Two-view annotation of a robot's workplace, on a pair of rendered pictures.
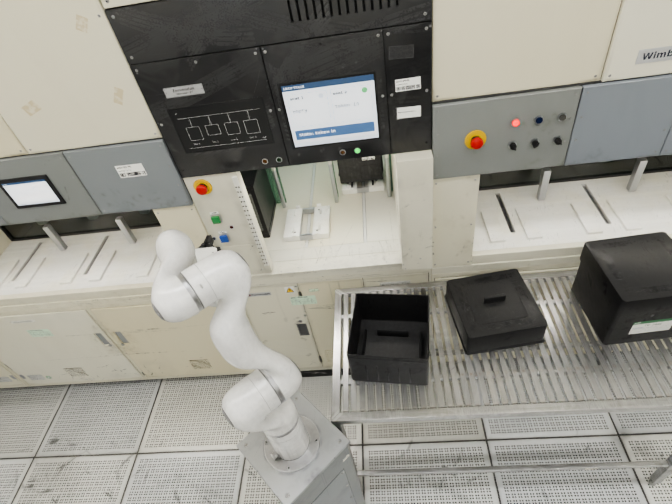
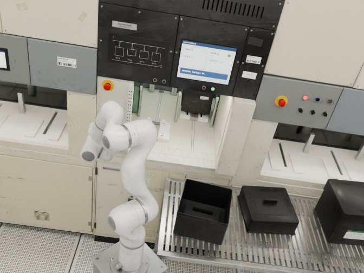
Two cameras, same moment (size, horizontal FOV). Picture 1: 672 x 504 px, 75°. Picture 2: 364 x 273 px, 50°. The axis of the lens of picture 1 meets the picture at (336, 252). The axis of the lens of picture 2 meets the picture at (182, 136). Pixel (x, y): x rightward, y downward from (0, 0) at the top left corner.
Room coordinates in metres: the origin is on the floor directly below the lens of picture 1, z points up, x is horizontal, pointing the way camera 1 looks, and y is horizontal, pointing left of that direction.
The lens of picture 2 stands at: (-0.52, 0.39, 2.43)
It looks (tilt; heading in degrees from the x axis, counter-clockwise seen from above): 36 degrees down; 347
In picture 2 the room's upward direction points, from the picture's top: 10 degrees clockwise
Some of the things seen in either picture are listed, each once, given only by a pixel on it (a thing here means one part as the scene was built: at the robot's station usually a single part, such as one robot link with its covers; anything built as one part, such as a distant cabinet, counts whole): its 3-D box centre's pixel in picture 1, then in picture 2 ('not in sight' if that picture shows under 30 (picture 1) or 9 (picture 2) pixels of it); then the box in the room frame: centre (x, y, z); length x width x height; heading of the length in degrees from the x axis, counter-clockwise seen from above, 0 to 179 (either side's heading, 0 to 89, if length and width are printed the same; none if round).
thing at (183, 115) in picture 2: (362, 177); (194, 110); (1.91, -0.21, 0.89); 0.22 x 0.21 x 0.04; 171
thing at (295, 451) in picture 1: (286, 431); (130, 251); (0.66, 0.27, 0.85); 0.19 x 0.19 x 0.18
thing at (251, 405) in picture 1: (260, 407); (128, 225); (0.65, 0.30, 1.07); 0.19 x 0.12 x 0.24; 121
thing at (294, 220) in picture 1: (307, 222); (154, 129); (1.64, 0.10, 0.89); 0.22 x 0.21 x 0.04; 171
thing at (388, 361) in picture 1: (390, 337); (203, 210); (0.94, -0.13, 0.85); 0.28 x 0.28 x 0.17; 73
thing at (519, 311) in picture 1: (493, 307); (268, 207); (0.99, -0.55, 0.83); 0.29 x 0.29 x 0.13; 88
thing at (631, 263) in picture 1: (633, 288); (350, 212); (0.91, -1.02, 0.89); 0.29 x 0.29 x 0.25; 85
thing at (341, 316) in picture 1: (493, 386); (254, 265); (0.90, -0.56, 0.38); 1.30 x 0.60 x 0.76; 81
